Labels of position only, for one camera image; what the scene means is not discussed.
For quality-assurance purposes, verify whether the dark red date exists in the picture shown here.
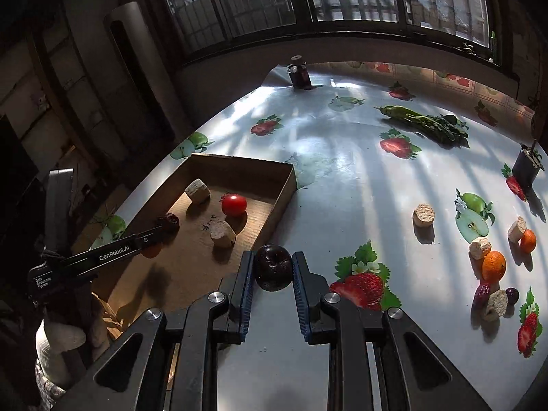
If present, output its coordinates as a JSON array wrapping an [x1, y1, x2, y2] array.
[[156, 212, 180, 237]]

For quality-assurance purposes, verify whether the dark purple plum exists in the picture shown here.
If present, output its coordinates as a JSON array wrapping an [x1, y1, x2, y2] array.
[[253, 245, 294, 291]]

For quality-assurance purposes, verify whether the red tomato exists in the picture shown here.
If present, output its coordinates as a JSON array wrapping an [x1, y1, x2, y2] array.
[[221, 193, 247, 217]]

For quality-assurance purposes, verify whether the lotus root piece in tray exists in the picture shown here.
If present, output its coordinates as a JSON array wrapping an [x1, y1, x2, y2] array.
[[210, 221, 236, 249]]

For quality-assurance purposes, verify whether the brown cardboard tray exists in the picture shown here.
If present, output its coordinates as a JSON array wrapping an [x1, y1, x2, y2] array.
[[92, 154, 296, 335]]

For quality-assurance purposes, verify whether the fruit print tablecloth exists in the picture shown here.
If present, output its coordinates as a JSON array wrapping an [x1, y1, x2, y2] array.
[[96, 63, 547, 410]]

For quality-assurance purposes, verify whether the red date on table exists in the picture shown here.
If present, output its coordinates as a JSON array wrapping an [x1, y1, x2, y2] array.
[[472, 283, 490, 311]]

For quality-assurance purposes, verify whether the large orange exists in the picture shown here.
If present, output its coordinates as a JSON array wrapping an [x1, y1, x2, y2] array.
[[481, 250, 506, 284]]

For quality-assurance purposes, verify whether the white standing air conditioner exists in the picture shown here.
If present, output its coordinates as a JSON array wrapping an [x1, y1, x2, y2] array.
[[104, 1, 191, 142]]

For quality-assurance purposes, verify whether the lotus root piece near dates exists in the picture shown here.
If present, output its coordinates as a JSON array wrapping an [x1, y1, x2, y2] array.
[[482, 289, 508, 322]]

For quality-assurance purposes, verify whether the dark glass jar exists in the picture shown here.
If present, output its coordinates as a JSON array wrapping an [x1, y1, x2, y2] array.
[[287, 55, 312, 90]]

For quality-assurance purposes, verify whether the green leafy vegetable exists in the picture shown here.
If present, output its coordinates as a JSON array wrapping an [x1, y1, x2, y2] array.
[[376, 105, 468, 145]]

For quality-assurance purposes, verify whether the small orange by root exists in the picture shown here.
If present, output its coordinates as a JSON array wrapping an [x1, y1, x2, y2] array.
[[519, 229, 537, 254]]

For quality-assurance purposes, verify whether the barred window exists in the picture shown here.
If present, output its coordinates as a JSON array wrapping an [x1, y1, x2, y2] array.
[[148, 0, 505, 65]]

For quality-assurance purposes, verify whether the green bottle on sill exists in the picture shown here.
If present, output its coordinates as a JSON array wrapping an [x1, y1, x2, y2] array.
[[489, 31, 498, 62]]

